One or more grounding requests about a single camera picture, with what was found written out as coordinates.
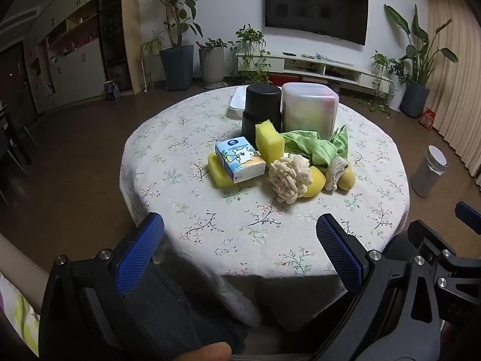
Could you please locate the translucent lidded plastic container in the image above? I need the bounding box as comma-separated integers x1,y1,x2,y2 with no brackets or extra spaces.
281,82,340,138

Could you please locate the cream chenille sponge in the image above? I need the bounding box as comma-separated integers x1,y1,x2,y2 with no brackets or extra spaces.
268,154,313,204

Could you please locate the beige curtain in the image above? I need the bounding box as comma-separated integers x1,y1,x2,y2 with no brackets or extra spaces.
426,0,481,189

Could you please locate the beige sofa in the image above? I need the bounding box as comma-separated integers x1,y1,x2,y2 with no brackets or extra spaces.
0,233,51,309

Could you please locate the large broad-leaf plant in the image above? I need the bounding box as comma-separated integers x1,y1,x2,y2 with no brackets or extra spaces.
384,4,459,87

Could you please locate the red box on floor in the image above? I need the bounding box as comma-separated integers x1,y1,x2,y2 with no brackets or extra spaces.
419,107,436,128

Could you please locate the trailing vine plant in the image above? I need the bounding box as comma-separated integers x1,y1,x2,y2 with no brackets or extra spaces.
229,24,271,83

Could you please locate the black jar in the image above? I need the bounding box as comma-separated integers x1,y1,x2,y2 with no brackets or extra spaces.
241,85,282,145

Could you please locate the green cloth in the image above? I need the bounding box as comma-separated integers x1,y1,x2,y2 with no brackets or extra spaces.
282,125,350,168

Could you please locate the dark wooden shelf unit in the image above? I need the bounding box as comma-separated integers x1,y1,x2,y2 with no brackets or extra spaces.
98,0,132,93

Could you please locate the white ribbed plant pot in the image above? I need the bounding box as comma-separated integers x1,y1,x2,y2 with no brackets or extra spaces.
198,47,225,89

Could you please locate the dining chair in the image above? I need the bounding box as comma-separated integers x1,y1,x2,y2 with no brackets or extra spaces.
0,101,38,204

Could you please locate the white television cabinet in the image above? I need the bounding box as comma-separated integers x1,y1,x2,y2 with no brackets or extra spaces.
233,51,393,96

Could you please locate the printed cushion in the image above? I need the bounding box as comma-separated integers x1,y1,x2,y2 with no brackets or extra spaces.
0,271,40,356

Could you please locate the small plant in ribbed pot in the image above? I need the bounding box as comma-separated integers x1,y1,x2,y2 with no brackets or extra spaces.
195,38,228,51

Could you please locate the thick yellow rectangular sponge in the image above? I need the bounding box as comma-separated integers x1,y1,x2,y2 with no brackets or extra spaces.
255,119,286,167

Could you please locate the round table with floral cloth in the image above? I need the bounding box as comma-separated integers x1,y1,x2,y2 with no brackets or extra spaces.
119,85,410,328

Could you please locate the wall-mounted television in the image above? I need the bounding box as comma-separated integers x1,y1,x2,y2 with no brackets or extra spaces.
264,0,369,46

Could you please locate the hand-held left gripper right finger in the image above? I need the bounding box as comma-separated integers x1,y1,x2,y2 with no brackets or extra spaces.
312,214,441,361

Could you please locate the dark square plant pot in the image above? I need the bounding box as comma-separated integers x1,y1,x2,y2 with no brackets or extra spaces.
159,45,195,91

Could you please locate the person's grey clothing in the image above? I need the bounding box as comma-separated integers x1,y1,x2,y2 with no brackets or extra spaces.
146,261,249,358

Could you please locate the small bushy plant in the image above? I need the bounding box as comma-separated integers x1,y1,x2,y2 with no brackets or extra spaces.
370,51,412,113

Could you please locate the dark tapered plant pot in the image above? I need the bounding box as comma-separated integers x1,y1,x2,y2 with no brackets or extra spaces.
399,80,430,118

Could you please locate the blue white tissue pack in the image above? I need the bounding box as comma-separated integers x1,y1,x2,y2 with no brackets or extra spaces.
215,136,267,184

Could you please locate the cream knitted pad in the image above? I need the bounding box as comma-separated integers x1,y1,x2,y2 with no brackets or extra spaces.
324,157,350,192

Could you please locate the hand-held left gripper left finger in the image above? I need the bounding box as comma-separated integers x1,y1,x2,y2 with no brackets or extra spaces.
38,212,166,361

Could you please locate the spindly small plant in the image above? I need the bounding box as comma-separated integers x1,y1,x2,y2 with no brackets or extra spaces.
138,30,166,61

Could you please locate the dark door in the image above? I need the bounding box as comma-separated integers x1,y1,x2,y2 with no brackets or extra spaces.
0,41,29,121

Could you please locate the yellow teardrop sponge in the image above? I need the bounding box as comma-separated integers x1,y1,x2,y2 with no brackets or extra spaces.
302,165,327,198

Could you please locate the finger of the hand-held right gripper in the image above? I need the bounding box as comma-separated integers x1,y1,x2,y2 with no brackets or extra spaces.
408,220,458,268
455,201,481,231

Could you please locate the tall leafy houseplant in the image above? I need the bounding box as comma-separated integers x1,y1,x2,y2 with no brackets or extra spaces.
142,0,204,49

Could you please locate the white plastic tray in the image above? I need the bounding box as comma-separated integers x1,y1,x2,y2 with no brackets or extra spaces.
228,86,250,119

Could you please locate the white wall cabinet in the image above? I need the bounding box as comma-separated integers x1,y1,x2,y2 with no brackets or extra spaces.
23,0,108,113

